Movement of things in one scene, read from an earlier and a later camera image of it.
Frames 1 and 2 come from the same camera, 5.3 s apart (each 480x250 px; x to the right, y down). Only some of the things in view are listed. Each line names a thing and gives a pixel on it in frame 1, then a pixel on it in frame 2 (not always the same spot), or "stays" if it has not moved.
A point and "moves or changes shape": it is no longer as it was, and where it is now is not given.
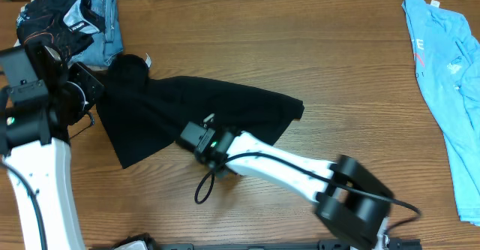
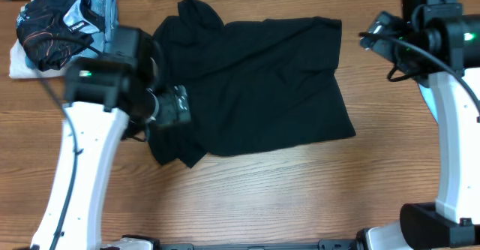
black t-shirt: (142, 115) moves or changes shape
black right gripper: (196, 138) → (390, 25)
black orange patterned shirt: (63, 18) stays
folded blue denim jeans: (107, 44) stays
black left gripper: (80, 74) → (171, 114)
